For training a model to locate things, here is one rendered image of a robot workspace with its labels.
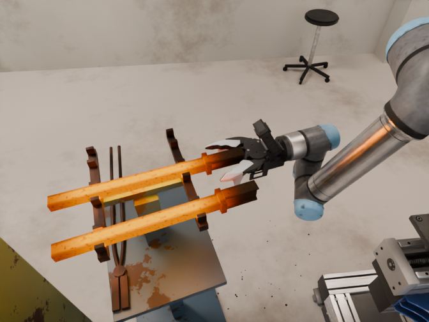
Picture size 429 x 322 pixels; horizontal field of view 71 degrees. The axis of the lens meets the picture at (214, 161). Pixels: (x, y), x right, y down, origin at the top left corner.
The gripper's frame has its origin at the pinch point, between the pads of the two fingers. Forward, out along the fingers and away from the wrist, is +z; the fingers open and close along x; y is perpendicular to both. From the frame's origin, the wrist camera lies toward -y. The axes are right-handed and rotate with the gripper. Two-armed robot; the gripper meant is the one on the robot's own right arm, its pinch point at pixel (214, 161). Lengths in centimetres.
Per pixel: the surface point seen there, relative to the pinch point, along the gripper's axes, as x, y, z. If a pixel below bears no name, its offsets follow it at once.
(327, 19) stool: 160, 48, -154
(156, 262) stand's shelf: -8.3, 26.4, 20.1
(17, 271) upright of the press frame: -2, 21, 54
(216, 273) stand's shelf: -16.7, 26.4, 5.3
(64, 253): -13.8, -0.5, 35.2
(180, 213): -12.5, -0.8, 12.0
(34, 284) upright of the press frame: -1, 31, 54
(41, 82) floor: 237, 103, 90
